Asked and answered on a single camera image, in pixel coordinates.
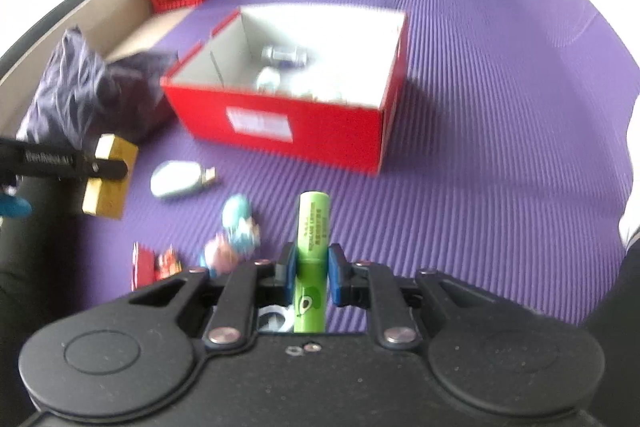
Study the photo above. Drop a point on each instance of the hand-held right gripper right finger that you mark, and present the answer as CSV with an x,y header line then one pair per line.
x,y
336,277

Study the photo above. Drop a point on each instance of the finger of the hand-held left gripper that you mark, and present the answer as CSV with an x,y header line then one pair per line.
x,y
60,159

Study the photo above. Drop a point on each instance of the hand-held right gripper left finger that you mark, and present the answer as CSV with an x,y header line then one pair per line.
x,y
286,272

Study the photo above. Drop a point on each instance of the white sunglasses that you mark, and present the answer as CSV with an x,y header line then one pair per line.
x,y
274,319

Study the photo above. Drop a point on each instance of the green lip balm tube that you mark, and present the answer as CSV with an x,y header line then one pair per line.
x,y
312,227

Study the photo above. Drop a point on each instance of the small yellow box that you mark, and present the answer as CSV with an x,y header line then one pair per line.
x,y
107,199

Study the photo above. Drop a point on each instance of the pink pig toy figure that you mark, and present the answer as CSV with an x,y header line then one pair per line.
x,y
235,232

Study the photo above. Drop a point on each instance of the pale green oval bottle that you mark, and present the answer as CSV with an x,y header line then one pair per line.
x,y
177,179

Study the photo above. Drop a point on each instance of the red toy piece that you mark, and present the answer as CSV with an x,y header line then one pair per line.
x,y
144,267

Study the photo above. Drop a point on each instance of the red cardboard box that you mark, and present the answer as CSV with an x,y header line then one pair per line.
x,y
300,127

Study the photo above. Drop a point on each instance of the small white bottle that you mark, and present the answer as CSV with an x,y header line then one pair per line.
x,y
284,56

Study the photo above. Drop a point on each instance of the person's left hand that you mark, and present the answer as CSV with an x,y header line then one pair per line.
x,y
12,206

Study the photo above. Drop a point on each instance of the dark purple cloth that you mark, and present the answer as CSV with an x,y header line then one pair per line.
x,y
75,82

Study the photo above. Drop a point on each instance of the person's left leg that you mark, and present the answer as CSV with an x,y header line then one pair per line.
x,y
45,267

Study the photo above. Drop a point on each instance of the person's leg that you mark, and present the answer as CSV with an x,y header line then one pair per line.
x,y
45,267
620,297

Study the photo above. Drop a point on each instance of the person's right leg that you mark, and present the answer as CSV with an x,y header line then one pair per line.
x,y
620,297

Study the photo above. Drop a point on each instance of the white sock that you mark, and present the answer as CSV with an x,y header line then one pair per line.
x,y
631,229

